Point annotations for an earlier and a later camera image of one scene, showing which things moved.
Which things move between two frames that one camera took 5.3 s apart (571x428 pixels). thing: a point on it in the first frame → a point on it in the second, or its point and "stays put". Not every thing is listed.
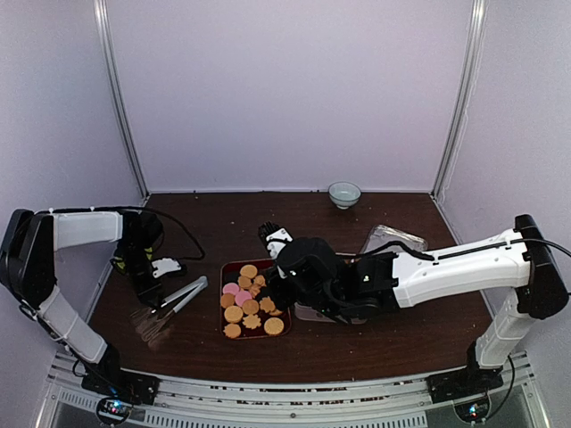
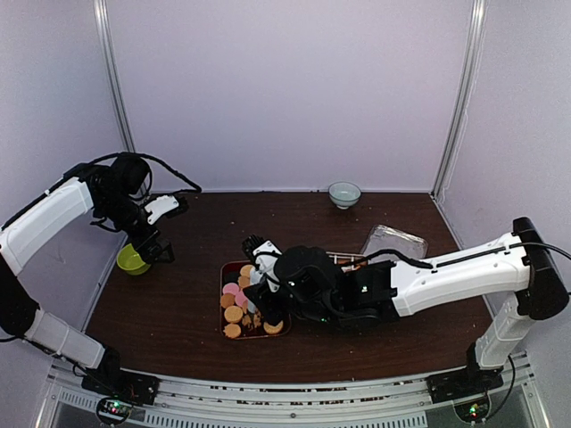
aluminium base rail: x=520 y=400 stays put
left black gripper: x=145 y=292 → x=148 y=254
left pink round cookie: x=231 y=288 stays put
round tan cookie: x=233 y=314 stays put
